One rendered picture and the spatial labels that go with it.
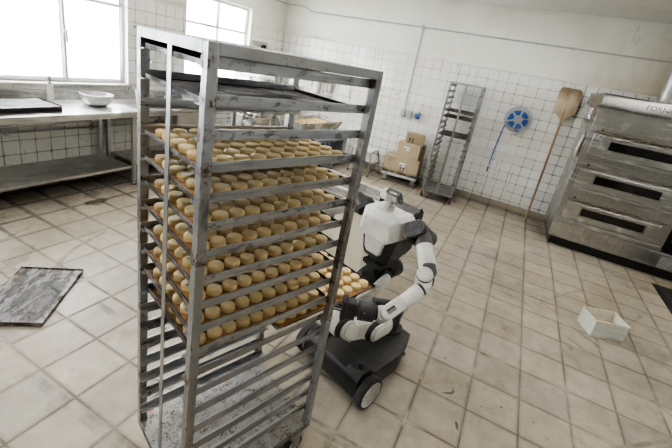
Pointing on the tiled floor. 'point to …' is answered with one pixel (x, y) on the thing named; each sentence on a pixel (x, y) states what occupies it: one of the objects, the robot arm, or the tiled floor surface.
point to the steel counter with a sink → (59, 170)
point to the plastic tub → (603, 324)
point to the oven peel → (566, 103)
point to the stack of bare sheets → (34, 294)
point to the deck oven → (618, 186)
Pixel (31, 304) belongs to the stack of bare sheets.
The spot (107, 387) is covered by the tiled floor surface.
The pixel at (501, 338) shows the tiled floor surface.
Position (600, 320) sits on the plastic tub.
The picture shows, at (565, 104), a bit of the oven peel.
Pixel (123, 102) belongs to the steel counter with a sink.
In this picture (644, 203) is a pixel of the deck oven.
